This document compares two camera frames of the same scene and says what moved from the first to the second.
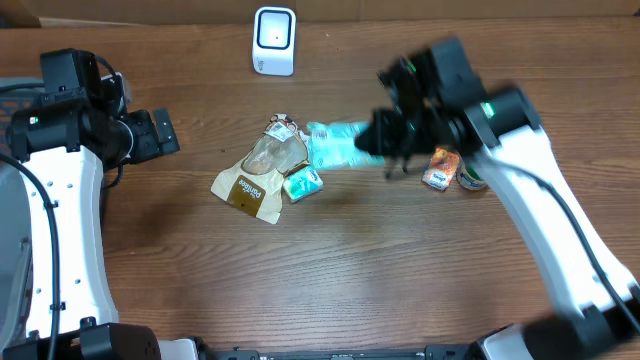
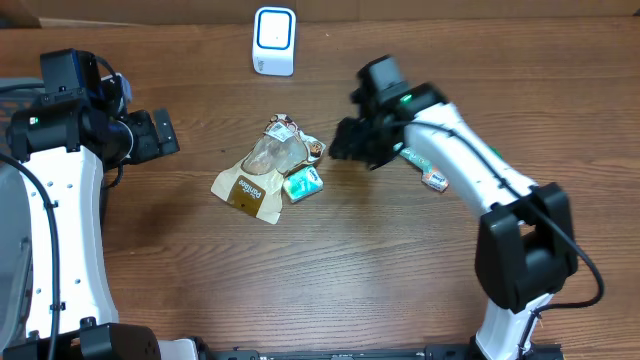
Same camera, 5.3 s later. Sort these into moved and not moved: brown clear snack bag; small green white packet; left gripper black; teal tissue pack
Moved: teal tissue pack
Not moved: brown clear snack bag; left gripper black; small green white packet
